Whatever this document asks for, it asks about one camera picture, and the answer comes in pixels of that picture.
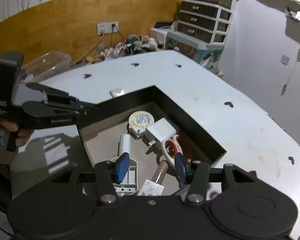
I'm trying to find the orange white scissors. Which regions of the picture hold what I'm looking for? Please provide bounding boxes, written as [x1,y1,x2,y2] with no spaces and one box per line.
[161,134,192,169]

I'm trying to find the white power adapter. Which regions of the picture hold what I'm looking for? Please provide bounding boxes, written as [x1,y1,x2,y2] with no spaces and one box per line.
[145,118,179,150]

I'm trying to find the black cardboard box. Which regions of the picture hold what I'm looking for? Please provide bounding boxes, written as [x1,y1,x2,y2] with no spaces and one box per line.
[78,86,226,196]

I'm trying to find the round yellow tape measure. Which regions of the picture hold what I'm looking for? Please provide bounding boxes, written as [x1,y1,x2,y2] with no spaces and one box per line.
[128,111,154,139]

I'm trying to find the person left hand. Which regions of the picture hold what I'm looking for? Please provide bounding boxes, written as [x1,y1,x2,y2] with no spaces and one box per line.
[0,119,34,147]

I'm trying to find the clear plastic storage bin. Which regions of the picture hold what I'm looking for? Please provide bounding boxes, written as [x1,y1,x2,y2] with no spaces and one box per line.
[19,51,72,83]

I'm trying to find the shiny cream ribbon strip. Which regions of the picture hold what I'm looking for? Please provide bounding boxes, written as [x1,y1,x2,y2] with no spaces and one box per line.
[109,87,125,98]

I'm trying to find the pile of plush toys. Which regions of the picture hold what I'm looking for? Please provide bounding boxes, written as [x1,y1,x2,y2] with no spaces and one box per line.
[84,34,165,63]

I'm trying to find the white three-drawer cabinet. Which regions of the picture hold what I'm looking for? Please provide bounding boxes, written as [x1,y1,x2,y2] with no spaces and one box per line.
[177,0,232,45]

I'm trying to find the white wall power socket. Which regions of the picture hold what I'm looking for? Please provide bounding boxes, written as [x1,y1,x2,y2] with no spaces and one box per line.
[96,21,119,36]

